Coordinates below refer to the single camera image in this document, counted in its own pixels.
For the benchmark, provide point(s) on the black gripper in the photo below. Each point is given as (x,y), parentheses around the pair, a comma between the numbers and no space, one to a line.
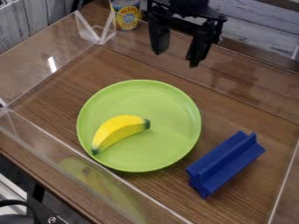
(168,13)

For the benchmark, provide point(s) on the clear acrylic enclosure wall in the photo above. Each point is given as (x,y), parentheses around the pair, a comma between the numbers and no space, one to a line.
(56,69)

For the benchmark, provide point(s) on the blue plastic block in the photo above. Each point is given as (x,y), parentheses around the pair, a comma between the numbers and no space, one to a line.
(221,163)

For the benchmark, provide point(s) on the yellow toy banana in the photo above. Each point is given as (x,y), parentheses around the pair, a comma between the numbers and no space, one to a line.
(115,129)

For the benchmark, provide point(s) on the green round plate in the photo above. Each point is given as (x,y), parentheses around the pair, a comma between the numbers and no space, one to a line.
(159,146)

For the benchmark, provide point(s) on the yellow labelled tin can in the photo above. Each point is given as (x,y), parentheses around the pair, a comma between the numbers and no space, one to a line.
(128,13)

